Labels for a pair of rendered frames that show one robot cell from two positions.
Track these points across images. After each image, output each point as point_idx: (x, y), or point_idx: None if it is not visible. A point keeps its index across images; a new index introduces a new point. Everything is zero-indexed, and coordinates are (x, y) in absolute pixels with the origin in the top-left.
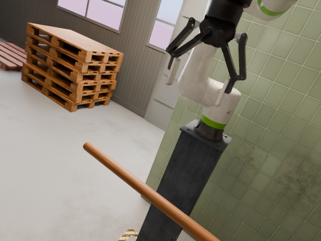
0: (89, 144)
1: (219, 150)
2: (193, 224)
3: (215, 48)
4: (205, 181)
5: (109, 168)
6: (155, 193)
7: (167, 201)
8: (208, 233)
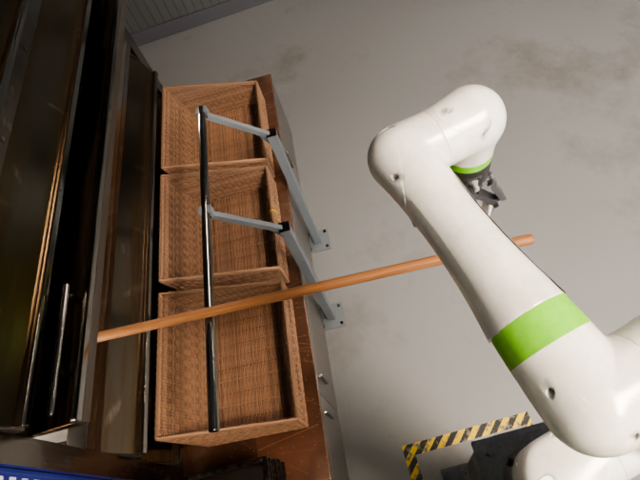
0: (527, 235)
1: (476, 440)
2: (390, 267)
3: None
4: (479, 479)
5: None
6: (433, 258)
7: (421, 263)
8: (377, 271)
